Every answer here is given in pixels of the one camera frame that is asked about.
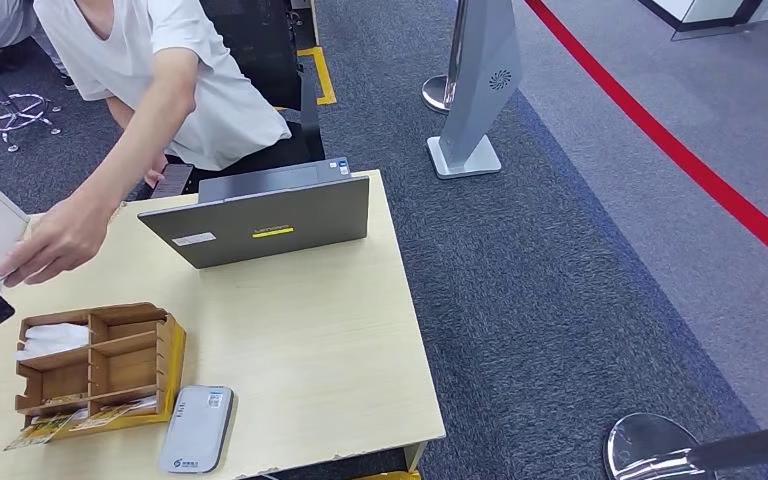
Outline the person's right hand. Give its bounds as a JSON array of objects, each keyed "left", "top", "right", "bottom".
[{"left": 143, "top": 153, "right": 170, "bottom": 190}]

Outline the person's left hand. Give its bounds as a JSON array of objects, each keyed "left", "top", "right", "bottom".
[{"left": 0, "top": 195, "right": 117, "bottom": 289}]

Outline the dark smartphone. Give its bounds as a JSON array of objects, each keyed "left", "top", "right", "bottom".
[{"left": 150, "top": 163, "right": 195, "bottom": 200}]

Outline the white card sleeve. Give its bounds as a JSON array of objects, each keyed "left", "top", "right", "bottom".
[{"left": 112, "top": 395, "right": 160, "bottom": 415}]

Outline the grey card reader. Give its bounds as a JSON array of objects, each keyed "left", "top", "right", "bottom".
[{"left": 158, "top": 384, "right": 235, "bottom": 475}]

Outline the white folded paper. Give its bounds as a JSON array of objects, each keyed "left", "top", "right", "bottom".
[{"left": 16, "top": 322, "right": 92, "bottom": 361}]

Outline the grey laptop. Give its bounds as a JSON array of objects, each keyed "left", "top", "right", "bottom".
[{"left": 137, "top": 156, "right": 372, "bottom": 270}]

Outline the black stool with chrome base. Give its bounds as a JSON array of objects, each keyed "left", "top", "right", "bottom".
[{"left": 0, "top": 49, "right": 64, "bottom": 154}]

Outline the black office chair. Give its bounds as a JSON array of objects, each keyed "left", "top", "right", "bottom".
[{"left": 199, "top": 0, "right": 327, "bottom": 164}]

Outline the yellow flat box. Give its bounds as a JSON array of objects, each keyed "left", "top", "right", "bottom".
[{"left": 26, "top": 316, "right": 188, "bottom": 439}]

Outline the grey kiosk stand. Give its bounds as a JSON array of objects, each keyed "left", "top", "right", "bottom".
[{"left": 426, "top": 0, "right": 524, "bottom": 181}]

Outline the yellow object under table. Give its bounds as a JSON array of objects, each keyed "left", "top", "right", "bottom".
[{"left": 350, "top": 468, "right": 423, "bottom": 480}]

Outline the white cabinet with dark base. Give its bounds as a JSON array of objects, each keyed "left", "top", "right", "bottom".
[{"left": 635, "top": 0, "right": 768, "bottom": 42}]

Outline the chrome stanchion post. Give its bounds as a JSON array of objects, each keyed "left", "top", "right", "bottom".
[{"left": 421, "top": 0, "right": 471, "bottom": 115}]

